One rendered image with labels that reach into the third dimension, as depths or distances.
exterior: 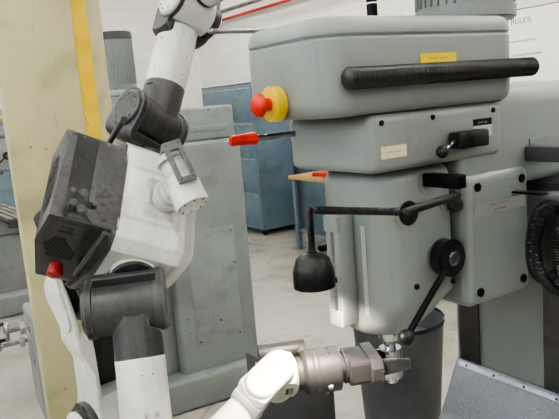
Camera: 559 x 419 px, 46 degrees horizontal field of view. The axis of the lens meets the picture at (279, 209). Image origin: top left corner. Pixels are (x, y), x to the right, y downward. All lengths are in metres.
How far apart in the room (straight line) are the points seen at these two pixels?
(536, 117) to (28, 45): 1.94
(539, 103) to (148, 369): 0.92
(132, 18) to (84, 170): 9.54
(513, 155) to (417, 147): 0.28
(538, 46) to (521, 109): 4.79
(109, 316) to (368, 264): 0.47
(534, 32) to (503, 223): 4.91
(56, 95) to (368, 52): 1.85
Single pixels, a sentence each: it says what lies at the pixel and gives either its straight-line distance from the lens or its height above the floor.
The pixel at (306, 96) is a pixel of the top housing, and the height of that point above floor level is 1.77.
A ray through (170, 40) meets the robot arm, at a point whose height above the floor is 1.91.
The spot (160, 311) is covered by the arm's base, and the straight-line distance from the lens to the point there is 1.19.
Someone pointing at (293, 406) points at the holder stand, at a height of 1.03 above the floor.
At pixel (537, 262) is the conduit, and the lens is 1.30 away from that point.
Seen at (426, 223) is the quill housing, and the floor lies 1.52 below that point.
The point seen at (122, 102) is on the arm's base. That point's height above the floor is 1.79.
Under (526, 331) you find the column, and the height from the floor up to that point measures 1.21.
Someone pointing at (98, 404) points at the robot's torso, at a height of 1.10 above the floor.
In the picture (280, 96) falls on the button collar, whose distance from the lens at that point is 1.10.
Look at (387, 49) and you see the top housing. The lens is 1.11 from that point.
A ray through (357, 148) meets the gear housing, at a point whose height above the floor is 1.68.
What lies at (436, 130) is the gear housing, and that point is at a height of 1.69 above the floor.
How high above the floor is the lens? 1.77
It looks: 10 degrees down
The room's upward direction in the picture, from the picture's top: 5 degrees counter-clockwise
